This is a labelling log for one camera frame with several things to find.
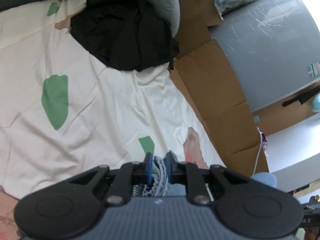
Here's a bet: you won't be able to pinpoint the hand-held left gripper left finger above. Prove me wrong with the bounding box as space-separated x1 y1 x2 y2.
69 152 153 205

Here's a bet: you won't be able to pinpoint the black garment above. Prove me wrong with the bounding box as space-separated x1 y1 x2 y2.
70 0 180 72

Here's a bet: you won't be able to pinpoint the tall cardboard panel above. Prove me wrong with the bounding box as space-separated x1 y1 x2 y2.
252 82 320 135

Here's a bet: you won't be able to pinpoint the tissue pack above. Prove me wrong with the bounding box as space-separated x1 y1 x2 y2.
260 132 269 158

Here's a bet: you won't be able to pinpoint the grey neck pillow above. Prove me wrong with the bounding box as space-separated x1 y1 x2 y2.
140 0 181 37

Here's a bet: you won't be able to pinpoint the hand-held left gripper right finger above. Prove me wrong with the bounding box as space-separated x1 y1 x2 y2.
165 151 250 205

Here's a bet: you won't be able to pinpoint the bear printed bedsheet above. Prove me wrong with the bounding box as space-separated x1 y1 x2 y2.
0 0 227 240

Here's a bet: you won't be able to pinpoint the white cable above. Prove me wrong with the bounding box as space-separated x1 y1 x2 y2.
251 127 265 175

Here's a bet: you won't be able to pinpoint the folded cardboard sheet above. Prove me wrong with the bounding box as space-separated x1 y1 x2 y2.
172 0 269 177

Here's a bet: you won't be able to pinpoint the teal face mask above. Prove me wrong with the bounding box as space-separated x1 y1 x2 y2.
310 94 320 113

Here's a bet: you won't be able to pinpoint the light blue jeans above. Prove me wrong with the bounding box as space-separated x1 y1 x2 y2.
132 155 278 198

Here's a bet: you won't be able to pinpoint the black hanging strap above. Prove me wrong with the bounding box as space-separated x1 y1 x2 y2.
282 90 320 107

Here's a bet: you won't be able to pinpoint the grey wrapped mattress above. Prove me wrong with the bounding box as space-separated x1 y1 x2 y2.
209 0 320 112

